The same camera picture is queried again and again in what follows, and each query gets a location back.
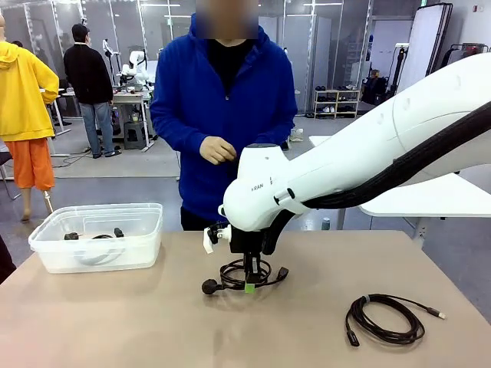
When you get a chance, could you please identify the person in blue hoodie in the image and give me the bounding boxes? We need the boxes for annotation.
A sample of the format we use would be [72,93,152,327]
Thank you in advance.
[149,0,299,232]

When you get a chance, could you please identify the person in yellow hoodie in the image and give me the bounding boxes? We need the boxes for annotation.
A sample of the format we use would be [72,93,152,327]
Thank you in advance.
[0,15,61,222]

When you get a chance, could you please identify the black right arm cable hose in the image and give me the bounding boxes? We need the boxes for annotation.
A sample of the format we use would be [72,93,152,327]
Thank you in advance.
[262,100,491,257]

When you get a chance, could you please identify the person's right forearm blue sleeve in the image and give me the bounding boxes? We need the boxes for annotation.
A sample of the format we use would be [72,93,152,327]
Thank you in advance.
[149,103,210,154]

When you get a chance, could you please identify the grey workbench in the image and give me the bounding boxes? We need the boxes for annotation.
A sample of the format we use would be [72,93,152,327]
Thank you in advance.
[112,86,158,151]

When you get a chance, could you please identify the grey step stool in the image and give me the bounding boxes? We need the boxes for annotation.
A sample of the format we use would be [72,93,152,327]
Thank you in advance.
[122,121,148,151]

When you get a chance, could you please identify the clear plastic storage container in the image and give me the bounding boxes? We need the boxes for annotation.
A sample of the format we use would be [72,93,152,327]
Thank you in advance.
[28,202,164,275]

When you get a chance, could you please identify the person's left forearm blue sleeve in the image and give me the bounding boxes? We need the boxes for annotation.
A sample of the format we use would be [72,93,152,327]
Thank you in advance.
[268,110,298,150]

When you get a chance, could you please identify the wooden shoe rack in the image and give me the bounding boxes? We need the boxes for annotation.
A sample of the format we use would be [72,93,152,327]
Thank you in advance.
[313,88,361,119]

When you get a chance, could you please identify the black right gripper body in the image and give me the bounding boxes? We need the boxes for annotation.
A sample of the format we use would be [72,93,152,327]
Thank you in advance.
[229,224,266,255]

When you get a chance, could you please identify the person in black jacket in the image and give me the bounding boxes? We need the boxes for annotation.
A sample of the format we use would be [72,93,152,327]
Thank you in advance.
[63,23,123,159]

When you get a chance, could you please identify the black luggage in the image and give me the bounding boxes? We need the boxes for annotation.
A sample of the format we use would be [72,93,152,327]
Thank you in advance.
[361,75,389,107]

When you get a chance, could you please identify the clothes rack with garments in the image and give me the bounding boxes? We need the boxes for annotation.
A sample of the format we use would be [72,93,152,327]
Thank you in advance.
[440,42,491,68]

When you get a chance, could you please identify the white folding partition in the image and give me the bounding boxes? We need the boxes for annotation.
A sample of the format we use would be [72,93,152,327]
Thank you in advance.
[390,2,454,101]

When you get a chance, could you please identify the black USB cable grey tie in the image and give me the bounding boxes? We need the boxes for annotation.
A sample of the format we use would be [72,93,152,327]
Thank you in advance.
[344,293,447,348]

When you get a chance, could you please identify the black power cable with plug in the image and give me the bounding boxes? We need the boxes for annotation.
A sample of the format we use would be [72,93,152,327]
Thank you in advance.
[63,227,127,266]

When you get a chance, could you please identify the white table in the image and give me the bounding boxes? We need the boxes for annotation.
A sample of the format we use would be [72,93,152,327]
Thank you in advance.
[308,135,491,241]

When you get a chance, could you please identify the person's right hand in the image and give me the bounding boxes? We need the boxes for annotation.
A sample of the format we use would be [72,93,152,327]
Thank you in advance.
[198,135,238,166]

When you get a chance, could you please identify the black pole stand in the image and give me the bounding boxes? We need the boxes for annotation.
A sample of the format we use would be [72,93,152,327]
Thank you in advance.
[387,43,410,103]

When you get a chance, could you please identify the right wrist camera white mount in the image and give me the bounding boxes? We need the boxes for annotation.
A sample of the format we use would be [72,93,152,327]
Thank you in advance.
[202,223,233,255]

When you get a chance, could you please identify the thin black extension cable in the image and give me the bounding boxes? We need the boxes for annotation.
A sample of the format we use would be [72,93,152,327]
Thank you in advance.
[201,257,290,299]

